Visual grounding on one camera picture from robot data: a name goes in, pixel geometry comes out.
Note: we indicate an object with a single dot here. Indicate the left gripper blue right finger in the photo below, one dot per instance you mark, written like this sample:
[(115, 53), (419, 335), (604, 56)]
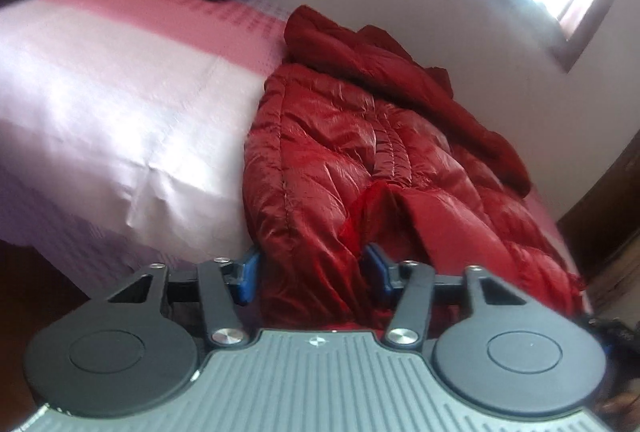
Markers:
[(408, 288)]

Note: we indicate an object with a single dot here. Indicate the pink checked bed sheet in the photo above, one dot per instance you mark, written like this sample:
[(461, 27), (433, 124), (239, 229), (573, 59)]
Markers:
[(123, 126)]

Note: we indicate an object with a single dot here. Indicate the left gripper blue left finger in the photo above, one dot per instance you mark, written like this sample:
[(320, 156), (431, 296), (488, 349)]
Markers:
[(224, 285)]

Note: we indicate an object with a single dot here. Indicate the red puffer coat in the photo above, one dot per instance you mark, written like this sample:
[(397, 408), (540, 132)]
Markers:
[(355, 143)]

